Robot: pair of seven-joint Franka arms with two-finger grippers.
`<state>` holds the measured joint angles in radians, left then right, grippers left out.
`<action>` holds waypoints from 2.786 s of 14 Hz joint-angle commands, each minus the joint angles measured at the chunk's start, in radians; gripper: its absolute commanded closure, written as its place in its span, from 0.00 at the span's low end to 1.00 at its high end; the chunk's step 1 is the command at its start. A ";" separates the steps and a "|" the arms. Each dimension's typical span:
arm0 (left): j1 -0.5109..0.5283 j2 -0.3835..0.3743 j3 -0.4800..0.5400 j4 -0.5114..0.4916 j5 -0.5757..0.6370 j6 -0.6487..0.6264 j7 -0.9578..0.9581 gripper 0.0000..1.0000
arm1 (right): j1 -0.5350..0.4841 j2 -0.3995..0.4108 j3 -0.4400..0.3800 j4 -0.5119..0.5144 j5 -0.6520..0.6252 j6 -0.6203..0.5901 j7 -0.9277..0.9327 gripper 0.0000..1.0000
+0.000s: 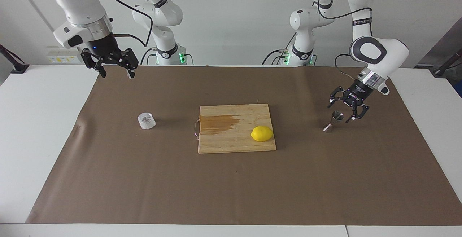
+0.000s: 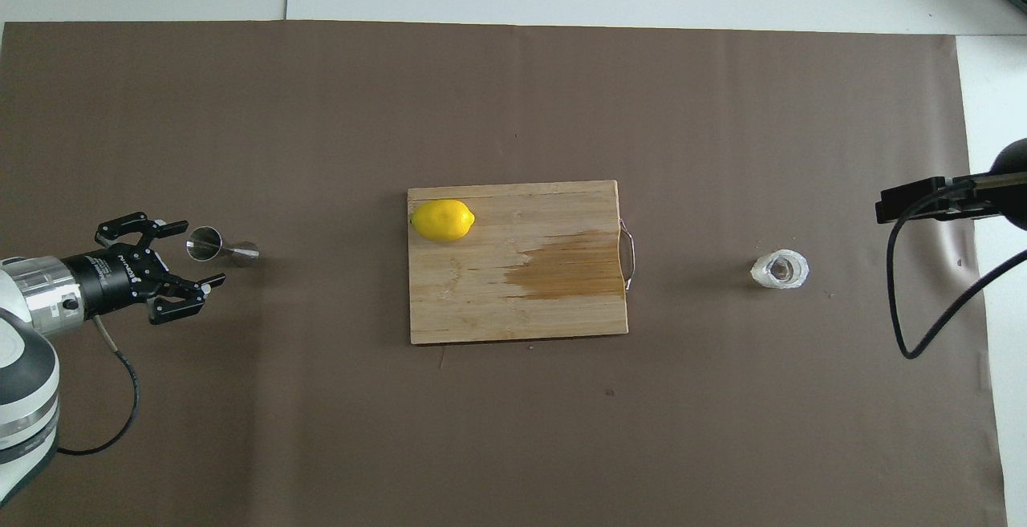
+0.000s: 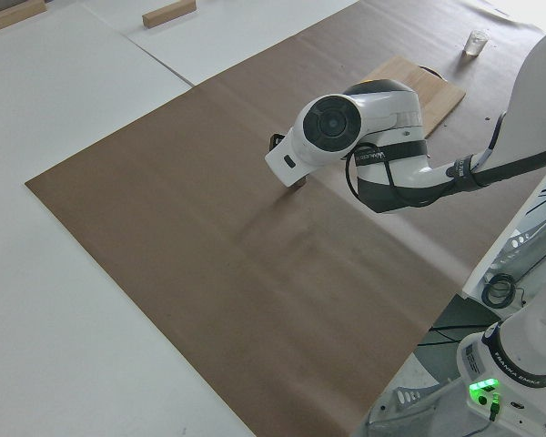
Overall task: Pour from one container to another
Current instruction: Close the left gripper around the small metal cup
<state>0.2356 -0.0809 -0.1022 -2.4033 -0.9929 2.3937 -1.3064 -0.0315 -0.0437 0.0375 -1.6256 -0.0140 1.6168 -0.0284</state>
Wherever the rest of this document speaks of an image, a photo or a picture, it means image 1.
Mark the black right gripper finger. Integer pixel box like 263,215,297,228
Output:
121,48,139,79
80,48,107,78

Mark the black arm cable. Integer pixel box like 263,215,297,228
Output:
317,0,373,82
92,0,154,48

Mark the small clear glass cup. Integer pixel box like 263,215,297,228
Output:
137,112,156,130

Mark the yellow lemon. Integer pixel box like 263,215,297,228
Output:
251,126,274,142

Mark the black left base cable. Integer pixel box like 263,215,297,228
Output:
262,49,290,66

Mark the black right base cable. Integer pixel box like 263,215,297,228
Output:
140,48,157,65

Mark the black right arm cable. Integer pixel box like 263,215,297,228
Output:
92,0,154,48

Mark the white wall power strip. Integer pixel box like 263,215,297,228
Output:
47,47,84,64

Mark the brown paper table mat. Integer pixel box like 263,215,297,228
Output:
25,65,462,227

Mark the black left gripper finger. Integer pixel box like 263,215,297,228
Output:
345,104,370,123
328,87,345,108

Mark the wooden cutting board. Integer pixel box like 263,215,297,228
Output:
194,103,277,154

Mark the black base cable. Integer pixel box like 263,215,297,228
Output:
140,48,157,65
262,49,290,66

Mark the steel cocktail jigger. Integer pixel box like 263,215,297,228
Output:
323,110,344,133

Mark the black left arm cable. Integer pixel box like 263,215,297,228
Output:
317,0,373,82

